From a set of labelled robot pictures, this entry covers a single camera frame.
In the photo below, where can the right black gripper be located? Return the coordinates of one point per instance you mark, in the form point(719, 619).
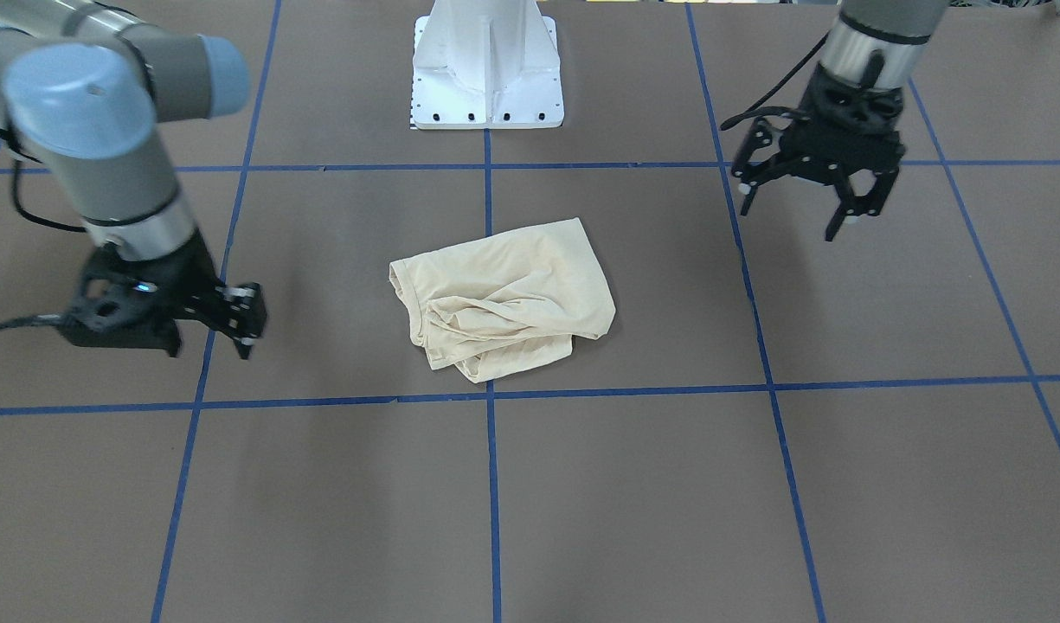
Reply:
point(190, 279)

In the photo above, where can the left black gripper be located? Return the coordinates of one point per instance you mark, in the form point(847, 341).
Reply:
point(844, 152)

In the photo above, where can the cream long-sleeve printed shirt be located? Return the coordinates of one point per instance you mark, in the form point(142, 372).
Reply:
point(507, 303)

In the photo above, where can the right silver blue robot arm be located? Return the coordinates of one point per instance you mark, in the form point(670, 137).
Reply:
point(83, 89)

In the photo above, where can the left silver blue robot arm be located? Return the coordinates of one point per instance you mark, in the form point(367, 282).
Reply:
point(886, 37)

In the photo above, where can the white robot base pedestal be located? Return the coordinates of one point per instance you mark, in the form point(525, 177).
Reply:
point(486, 65)

